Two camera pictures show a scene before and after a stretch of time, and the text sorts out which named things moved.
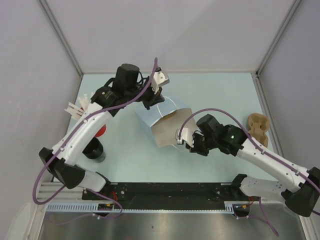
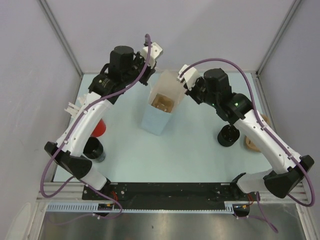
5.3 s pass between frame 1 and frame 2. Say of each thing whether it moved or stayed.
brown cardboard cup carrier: moved
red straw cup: stayed
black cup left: stayed
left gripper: moved
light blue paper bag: moved
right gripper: moved
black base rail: stayed
